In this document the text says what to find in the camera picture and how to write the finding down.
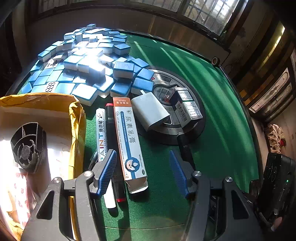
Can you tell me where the white orange ointment box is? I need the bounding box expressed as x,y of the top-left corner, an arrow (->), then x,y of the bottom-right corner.
113,97 -> 148,194

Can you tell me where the long black pen case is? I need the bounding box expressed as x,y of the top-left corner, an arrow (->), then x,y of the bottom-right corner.
177,133 -> 196,170

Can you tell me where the pink rose hand cream tube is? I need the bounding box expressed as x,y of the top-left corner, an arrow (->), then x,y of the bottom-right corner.
10,169 -> 36,229

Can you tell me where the white paint marker pen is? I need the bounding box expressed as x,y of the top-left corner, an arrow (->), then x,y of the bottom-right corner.
95,108 -> 116,209

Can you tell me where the black red marker pen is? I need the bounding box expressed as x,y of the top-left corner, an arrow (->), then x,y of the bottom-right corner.
105,103 -> 126,202

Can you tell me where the black white cigarette box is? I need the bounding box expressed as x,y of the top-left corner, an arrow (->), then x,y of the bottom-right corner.
169,87 -> 203,128

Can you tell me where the white phone charger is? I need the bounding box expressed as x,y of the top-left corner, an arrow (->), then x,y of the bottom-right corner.
131,90 -> 170,132

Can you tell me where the round table centre console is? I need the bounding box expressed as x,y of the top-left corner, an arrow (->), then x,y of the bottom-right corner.
136,67 -> 206,146

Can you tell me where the blue white mahjong tile pile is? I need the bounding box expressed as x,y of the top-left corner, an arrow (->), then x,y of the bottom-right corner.
20,24 -> 154,106

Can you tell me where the black tape roll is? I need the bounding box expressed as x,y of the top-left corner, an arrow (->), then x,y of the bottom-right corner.
211,56 -> 220,67

